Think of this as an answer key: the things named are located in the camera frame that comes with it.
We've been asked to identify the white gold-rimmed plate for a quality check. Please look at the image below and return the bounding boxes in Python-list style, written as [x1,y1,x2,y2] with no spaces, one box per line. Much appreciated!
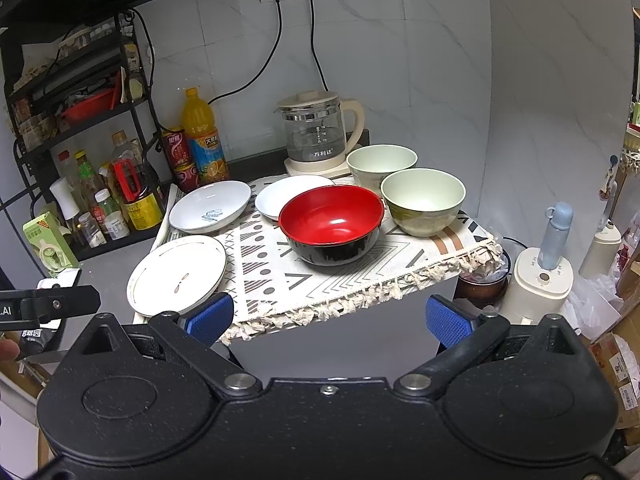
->
[126,235,227,318]

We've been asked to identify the white Sweet Bakery plate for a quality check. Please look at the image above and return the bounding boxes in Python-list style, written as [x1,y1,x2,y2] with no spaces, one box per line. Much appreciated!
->
[169,180,252,234]

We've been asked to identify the pale green bowl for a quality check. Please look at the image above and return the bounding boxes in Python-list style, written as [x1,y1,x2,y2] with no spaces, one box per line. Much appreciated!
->
[346,144,418,194]
[381,168,466,237]

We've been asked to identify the red and black bowl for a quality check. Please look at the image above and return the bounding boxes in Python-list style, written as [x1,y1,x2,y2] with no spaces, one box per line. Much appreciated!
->
[278,184,385,266]

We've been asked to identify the person's left hand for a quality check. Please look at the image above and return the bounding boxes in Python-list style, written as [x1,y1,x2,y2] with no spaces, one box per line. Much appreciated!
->
[0,339,20,362]

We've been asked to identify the brown pot under table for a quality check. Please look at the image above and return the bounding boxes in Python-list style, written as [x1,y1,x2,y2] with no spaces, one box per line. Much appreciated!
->
[454,252,511,308]

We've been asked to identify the patterned fringed tablecloth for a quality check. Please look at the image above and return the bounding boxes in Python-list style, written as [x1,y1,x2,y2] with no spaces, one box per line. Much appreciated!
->
[151,178,502,344]

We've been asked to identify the green carton box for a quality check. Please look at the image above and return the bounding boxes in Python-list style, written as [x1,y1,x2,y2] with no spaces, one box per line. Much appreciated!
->
[22,212,79,276]

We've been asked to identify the cream countertop appliance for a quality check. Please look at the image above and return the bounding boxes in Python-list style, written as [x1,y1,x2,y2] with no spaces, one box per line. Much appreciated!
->
[500,247,574,325]

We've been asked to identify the white cap spray bottle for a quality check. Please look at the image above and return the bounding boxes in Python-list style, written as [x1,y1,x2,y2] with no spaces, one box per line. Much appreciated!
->
[50,177,88,248]

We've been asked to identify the small white lidded jar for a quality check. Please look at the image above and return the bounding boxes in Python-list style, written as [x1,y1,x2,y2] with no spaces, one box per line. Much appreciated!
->
[104,210,130,240]

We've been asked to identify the dark soy sauce bottle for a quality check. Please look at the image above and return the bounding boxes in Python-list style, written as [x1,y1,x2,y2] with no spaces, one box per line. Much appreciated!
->
[111,130,163,231]

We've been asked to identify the green cap sauce bottle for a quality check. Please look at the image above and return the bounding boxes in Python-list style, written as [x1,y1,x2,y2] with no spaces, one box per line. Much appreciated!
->
[75,150,104,229]

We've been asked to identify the light blue thermos bottle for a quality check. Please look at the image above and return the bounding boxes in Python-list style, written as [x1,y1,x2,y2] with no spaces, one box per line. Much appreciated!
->
[537,202,574,271]

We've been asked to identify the cardboard box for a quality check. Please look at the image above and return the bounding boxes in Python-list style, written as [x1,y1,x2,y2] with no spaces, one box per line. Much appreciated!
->
[589,308,639,429]

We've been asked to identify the upper red drink can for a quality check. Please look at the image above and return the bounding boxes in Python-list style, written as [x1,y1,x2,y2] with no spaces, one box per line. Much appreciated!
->
[162,129,192,168]

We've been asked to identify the black metal shelf rack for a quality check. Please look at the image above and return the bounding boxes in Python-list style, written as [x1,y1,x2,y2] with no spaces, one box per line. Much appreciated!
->
[0,8,174,261]

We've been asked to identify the cream kettle base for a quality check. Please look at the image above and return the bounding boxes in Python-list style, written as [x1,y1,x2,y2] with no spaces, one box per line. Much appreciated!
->
[284,154,350,179]

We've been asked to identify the orange juice bottle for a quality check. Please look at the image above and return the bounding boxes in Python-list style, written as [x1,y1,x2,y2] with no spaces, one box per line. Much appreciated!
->
[181,87,230,184]

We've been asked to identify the red plastic basket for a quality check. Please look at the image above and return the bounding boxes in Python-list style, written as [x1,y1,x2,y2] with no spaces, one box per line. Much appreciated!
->
[61,88,116,126]

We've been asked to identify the glass electric kettle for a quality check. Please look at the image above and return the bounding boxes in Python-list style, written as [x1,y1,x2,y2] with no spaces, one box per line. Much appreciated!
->
[277,90,366,162]

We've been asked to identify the left black power cable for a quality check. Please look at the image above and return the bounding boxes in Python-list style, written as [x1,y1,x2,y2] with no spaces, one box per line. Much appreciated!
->
[207,0,286,108]

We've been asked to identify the black power cable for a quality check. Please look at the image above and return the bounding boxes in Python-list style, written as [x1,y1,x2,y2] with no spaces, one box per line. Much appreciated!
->
[207,0,286,108]
[302,0,331,94]

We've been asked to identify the right black power cable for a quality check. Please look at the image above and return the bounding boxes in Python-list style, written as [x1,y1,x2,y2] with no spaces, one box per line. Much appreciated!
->
[302,0,331,94]

